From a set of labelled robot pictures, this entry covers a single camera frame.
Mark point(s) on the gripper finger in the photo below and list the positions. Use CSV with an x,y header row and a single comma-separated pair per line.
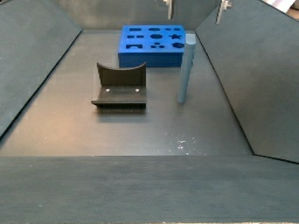
x,y
170,5
223,6

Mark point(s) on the light blue square-circle object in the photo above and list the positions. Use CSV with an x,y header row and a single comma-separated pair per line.
x,y
186,66

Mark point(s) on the black curved fixture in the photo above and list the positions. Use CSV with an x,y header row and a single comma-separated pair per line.
x,y
122,86

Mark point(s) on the blue foam shape-hole block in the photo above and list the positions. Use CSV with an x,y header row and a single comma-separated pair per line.
x,y
154,45

